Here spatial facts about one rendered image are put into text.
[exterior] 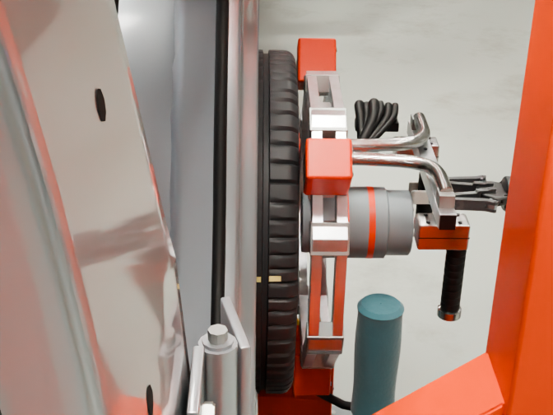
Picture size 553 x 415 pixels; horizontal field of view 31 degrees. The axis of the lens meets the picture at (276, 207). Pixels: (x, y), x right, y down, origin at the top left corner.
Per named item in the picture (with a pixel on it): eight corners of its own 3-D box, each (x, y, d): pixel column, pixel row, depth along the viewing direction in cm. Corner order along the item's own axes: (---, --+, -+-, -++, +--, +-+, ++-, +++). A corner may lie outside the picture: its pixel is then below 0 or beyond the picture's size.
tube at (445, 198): (336, 165, 188) (338, 112, 183) (438, 165, 189) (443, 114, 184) (342, 207, 173) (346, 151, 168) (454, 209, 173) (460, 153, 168)
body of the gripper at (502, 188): (523, 218, 210) (480, 218, 210) (514, 200, 218) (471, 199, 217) (528, 186, 207) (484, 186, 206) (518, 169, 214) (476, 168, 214)
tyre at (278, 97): (186, 280, 239) (179, 7, 209) (285, 281, 239) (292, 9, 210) (161, 468, 180) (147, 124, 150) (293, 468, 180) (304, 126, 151)
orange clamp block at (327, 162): (303, 156, 170) (305, 137, 162) (349, 156, 171) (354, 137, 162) (303, 195, 168) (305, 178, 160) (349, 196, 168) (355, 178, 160)
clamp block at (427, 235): (412, 236, 180) (415, 210, 178) (462, 236, 181) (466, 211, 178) (416, 250, 176) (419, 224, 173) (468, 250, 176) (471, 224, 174)
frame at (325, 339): (294, 268, 232) (301, 43, 207) (322, 269, 232) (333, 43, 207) (303, 422, 184) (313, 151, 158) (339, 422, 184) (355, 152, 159)
